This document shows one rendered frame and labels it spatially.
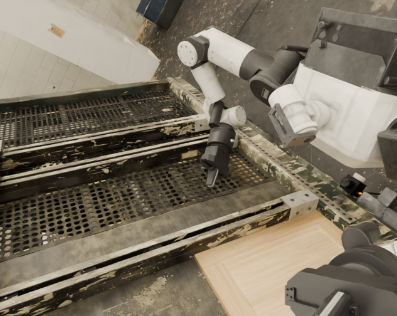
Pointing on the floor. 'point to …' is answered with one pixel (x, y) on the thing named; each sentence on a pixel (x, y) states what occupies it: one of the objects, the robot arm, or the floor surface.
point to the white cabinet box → (75, 37)
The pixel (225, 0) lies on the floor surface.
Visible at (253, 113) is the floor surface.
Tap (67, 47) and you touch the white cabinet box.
